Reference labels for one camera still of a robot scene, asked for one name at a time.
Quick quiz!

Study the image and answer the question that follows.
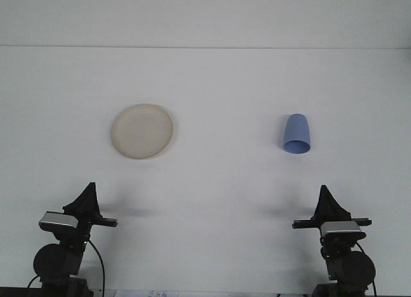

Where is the pale blue cup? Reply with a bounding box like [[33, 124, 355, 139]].
[[283, 112, 311, 155]]

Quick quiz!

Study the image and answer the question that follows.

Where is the pale round plate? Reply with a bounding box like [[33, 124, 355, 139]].
[[110, 103, 177, 160]]

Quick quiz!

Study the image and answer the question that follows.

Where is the white printed paper sheet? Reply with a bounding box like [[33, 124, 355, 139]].
[[114, 289, 180, 297]]

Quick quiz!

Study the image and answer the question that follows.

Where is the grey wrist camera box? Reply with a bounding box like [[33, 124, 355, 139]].
[[320, 220, 363, 239], [38, 211, 80, 232]]

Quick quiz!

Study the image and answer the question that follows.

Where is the long black arm cable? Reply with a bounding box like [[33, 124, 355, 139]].
[[87, 239, 106, 293]]

